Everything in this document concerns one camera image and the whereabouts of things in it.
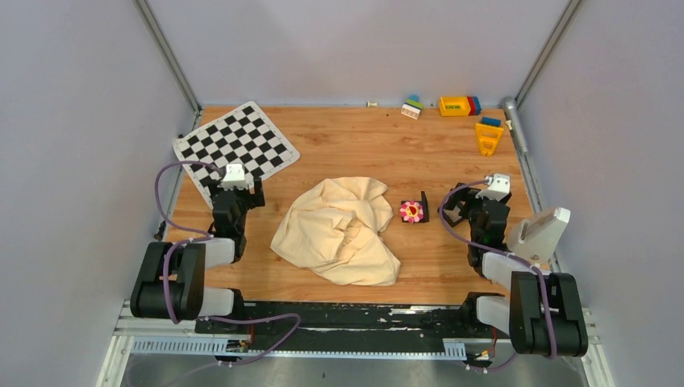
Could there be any pink flower brooch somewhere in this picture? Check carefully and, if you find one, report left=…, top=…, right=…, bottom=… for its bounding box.
left=399, top=201, right=424, bottom=223

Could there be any cream yellow garment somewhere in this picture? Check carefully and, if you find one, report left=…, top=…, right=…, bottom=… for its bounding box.
left=270, top=177, right=401, bottom=286

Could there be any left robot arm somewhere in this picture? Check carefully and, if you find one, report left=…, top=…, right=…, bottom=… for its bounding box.
left=130, top=177, right=265, bottom=333

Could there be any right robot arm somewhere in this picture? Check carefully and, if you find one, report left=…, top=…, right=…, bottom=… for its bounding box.
left=438, top=175, right=589, bottom=359

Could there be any black white chessboard mat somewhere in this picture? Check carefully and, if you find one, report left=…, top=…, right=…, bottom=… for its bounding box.
left=173, top=101, right=300, bottom=189

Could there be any blue toy brick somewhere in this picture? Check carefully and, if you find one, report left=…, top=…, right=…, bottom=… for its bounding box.
left=480, top=116, right=502, bottom=127

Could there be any yellow toy bin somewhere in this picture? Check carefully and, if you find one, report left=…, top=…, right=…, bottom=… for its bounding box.
left=438, top=96, right=473, bottom=117

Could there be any red blue brick stack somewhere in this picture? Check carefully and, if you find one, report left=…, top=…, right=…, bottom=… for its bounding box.
left=467, top=96, right=482, bottom=116

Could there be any white toy brick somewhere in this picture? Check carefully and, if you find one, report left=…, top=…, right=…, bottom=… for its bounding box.
left=400, top=103, right=422, bottom=120

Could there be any green blue brick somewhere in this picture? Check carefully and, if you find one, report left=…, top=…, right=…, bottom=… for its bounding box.
left=405, top=94, right=423, bottom=110

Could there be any grey metal cylinder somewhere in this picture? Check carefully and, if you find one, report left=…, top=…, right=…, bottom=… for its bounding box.
left=501, top=97, right=528, bottom=155

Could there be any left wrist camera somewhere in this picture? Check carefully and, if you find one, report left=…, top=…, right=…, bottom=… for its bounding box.
left=219, top=163, right=249, bottom=189

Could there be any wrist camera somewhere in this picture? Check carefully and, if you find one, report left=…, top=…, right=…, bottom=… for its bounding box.
left=478, top=173, right=511, bottom=202
left=219, top=163, right=249, bottom=189

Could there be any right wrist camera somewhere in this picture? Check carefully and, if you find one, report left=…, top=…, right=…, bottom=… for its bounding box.
left=478, top=173, right=511, bottom=202

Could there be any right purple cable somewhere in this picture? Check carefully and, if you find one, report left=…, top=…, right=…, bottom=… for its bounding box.
left=438, top=179, right=558, bottom=372

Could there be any yellow toy frame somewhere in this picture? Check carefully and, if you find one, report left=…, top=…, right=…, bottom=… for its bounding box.
left=474, top=123, right=504, bottom=156

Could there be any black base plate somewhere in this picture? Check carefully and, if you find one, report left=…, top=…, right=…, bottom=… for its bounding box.
left=195, top=301, right=510, bottom=354

